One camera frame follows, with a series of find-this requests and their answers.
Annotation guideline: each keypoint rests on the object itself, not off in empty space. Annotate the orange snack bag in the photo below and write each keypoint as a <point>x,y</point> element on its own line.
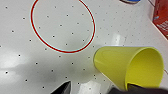
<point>161,15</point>

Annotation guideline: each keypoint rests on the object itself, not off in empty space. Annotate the small yellow object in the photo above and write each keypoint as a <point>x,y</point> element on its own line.
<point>126,65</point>

